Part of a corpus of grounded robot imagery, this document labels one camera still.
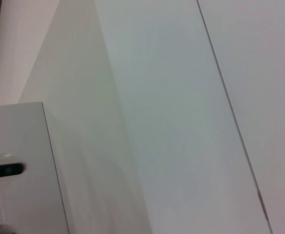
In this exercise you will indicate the white appliance with pink display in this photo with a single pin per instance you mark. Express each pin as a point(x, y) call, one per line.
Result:
point(23, 136)

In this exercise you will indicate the black head camera bar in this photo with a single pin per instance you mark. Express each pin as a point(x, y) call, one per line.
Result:
point(8, 170)

